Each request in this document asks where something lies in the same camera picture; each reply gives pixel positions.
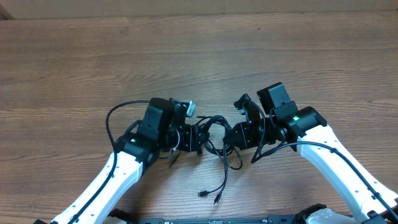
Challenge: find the black usb cable short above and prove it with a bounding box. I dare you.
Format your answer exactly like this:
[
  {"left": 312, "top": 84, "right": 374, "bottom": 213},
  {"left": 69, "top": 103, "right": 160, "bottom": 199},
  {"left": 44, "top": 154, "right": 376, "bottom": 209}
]
[{"left": 167, "top": 116, "right": 231, "bottom": 205}]

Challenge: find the black usb cable long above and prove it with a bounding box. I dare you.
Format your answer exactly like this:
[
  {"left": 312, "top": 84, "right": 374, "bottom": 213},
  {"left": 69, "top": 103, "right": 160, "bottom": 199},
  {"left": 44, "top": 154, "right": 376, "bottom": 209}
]
[{"left": 195, "top": 115, "right": 243, "bottom": 204}]

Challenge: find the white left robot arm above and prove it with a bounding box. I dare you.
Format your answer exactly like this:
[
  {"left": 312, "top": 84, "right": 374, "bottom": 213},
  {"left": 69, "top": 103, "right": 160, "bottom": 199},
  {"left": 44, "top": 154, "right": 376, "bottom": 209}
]
[{"left": 51, "top": 98, "right": 202, "bottom": 224}]

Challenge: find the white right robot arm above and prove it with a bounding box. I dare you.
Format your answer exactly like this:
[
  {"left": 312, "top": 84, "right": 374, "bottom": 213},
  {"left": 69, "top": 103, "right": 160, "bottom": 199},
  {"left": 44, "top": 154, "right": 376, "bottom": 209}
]
[{"left": 223, "top": 82, "right": 397, "bottom": 223}]

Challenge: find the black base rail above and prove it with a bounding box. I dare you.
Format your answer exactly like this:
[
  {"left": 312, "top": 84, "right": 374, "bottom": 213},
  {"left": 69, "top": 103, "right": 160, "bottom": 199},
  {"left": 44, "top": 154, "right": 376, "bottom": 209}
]
[{"left": 105, "top": 203, "right": 355, "bottom": 224}]

